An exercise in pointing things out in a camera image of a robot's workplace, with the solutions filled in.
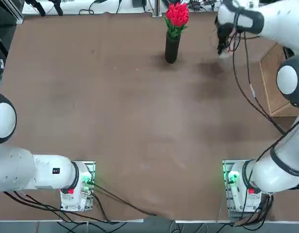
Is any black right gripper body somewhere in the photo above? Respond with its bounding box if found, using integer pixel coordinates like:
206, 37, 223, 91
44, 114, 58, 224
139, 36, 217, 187
216, 22, 234, 47

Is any red tulip bouquet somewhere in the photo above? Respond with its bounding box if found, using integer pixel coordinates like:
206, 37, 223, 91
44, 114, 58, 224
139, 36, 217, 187
163, 2, 190, 39

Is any black cylindrical vase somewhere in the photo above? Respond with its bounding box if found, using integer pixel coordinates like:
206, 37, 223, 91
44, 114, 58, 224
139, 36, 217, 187
165, 31, 181, 65

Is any long black arm cable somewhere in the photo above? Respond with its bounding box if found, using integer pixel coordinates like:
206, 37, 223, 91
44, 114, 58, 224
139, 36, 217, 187
231, 31, 286, 136

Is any aluminium profile post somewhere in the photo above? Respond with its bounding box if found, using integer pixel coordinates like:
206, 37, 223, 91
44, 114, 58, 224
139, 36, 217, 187
152, 0, 164, 17

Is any black cable across table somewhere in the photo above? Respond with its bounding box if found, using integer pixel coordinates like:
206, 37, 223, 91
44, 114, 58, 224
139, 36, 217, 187
92, 183, 157, 216

